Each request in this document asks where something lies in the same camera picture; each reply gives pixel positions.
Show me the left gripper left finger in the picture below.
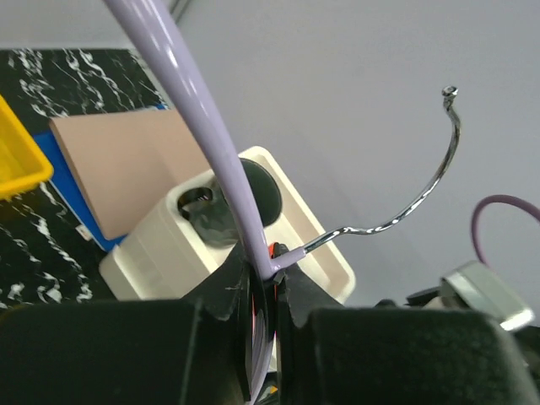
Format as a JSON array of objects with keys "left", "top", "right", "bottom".
[{"left": 1, "top": 246, "right": 252, "bottom": 404}]

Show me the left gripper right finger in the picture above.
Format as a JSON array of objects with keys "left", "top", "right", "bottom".
[{"left": 275, "top": 267, "right": 539, "bottom": 404}]

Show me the white foam box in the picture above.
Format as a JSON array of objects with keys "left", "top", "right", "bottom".
[{"left": 99, "top": 145, "right": 356, "bottom": 305}]

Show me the dark green mug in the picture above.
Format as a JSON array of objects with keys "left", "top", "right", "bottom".
[{"left": 176, "top": 159, "right": 283, "bottom": 251}]

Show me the blue board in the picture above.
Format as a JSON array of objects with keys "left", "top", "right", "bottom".
[{"left": 32, "top": 105, "right": 170, "bottom": 252}]

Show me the yellow plastic bin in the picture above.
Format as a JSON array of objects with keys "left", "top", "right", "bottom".
[{"left": 0, "top": 97, "right": 54, "bottom": 200}]

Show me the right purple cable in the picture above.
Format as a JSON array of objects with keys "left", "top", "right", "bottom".
[{"left": 471, "top": 194, "right": 540, "bottom": 271}]

